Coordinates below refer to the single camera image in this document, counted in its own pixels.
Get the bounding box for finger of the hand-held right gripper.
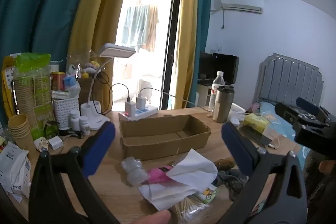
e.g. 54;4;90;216
295;97;320;115
275;102;300;122

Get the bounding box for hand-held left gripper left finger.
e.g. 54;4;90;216
28;121;120;224

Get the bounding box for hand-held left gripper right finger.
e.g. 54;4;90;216
218;122;308;224

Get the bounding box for gray mesh shoe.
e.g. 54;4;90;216
215;170;250;201

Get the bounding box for clear bubble wrap bag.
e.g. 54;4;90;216
121;156;149;186

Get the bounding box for white paper towel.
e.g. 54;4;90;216
138;148;218;212

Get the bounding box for brown cardboard box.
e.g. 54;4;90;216
119;114;212;161

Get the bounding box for cotton swab bag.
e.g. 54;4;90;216
170;196;208;224

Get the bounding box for pink soft object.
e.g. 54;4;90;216
145;165;174;184

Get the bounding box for person's right hand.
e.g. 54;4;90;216
318;160;333;175

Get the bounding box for person's left hand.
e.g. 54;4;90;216
130;210;173;224

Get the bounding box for bed with blue sheet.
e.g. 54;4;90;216
251;101;311;161

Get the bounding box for brown fuzzy object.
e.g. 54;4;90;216
213;158;236;171

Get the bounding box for black smartphone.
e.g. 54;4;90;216
238;125;274;147

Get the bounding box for white pill bottle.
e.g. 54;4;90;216
79;116;90;135
69;110;81;130

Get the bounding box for white desk lamp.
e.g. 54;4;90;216
80;43;136;131

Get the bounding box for gray padded headboard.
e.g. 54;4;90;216
253;53;324;107

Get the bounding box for yellow wet wipes pack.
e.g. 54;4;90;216
243;113;269;133

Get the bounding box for white plastic container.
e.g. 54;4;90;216
228;104;246;127

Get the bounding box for small white charger block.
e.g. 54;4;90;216
48;135;64;150

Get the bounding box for steel tumbler with black lid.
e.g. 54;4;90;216
213;86;235;124

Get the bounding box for white plastic basket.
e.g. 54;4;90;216
52;96;81;130

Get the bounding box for green and black clip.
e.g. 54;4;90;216
44;120;60;139

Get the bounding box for white power strip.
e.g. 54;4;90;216
118;105;159;123

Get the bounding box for brown paper bag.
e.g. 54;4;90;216
76;77;106;109

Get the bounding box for small cartoon tissue pack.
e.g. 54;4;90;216
194;185;219;205

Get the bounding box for white cabinet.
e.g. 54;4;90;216
196;82;214;108

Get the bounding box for dark clothing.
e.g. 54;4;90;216
304;148;336;224

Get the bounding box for clear water bottle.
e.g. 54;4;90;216
209;71;226;112

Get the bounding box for red can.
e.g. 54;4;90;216
51;71;66;91

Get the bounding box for stack of brown paper cups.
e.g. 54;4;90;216
8;115;36;150

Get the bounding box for black monitor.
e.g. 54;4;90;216
199;51;240;84

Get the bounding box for clear bag of plush toys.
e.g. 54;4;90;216
66;51;102;80

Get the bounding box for green package of paper cups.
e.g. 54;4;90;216
13;52;54;136

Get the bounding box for white paper packets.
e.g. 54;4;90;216
0;142;32;199

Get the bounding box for yellow bag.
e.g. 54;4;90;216
1;55;17;120

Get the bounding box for white air conditioner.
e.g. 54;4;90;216
213;0;264;14

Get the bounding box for hanging teal towel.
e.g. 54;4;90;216
121;5;150;48

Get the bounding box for narrow teal curtain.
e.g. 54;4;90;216
189;0;214;109

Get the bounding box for narrow yellow curtain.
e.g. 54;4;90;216
175;0;203;109

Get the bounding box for hanging orange garment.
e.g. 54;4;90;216
145;4;160;52

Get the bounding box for wide yellow curtain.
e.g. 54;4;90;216
68;0;143;112

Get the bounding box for wide teal curtain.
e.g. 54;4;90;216
0;0;106;119

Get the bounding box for white charger with black cable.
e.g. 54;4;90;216
110;83;135;116

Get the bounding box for white charger with long cable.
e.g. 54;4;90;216
136;88;210;111

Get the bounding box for dark sliding door frame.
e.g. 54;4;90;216
136;0;184;110

